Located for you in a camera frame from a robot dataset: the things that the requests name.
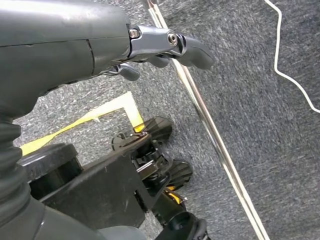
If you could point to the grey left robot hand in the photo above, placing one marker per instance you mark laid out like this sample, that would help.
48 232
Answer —
62 43

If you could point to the steel top workbench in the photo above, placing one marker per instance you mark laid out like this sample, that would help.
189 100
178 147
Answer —
216 145

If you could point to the crumpled yellow floor tape square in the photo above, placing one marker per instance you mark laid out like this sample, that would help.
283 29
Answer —
112 106

